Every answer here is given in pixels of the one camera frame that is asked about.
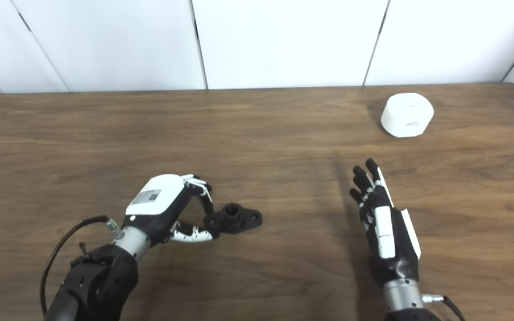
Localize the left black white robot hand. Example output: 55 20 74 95
121 174 215 245

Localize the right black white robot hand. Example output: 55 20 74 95
349 158 422 288

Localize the black flanged holder part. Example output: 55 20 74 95
203 203 263 235

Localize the round white plastic piece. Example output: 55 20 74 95
381 93 435 138

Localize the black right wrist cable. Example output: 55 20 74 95
422 293 466 321

